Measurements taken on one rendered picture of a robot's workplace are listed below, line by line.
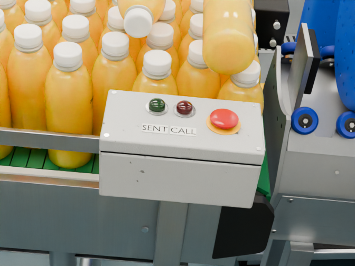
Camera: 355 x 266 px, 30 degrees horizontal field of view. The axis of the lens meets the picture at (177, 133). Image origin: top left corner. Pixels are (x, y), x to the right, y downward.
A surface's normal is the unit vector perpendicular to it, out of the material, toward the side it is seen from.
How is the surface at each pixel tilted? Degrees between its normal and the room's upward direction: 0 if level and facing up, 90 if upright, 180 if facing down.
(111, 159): 90
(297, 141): 52
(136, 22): 90
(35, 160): 0
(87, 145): 90
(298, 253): 90
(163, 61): 0
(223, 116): 0
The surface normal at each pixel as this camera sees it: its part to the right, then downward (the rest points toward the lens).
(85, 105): 0.76, 0.47
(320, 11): -0.86, 0.28
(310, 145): 0.03, 0.06
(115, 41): 0.09, -0.75
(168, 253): -0.04, 0.66
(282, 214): -0.06, 0.87
